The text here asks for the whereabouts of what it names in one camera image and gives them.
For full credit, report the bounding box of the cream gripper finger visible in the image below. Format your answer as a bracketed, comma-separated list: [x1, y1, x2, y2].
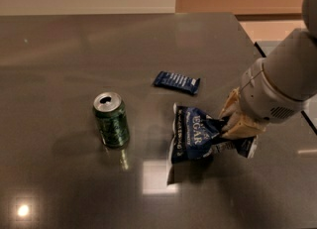
[220, 112, 266, 140]
[219, 88, 240, 118]

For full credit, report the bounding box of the blue potato chip bag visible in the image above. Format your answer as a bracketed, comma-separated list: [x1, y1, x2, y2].
[167, 103, 258, 185]

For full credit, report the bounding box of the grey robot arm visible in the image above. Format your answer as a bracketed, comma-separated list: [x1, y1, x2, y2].
[220, 0, 317, 140]

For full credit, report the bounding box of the green soda can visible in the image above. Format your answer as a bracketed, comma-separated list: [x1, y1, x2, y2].
[93, 92, 130, 148]

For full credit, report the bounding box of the dark blue snack bar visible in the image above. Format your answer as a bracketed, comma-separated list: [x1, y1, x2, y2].
[153, 71, 200, 95]

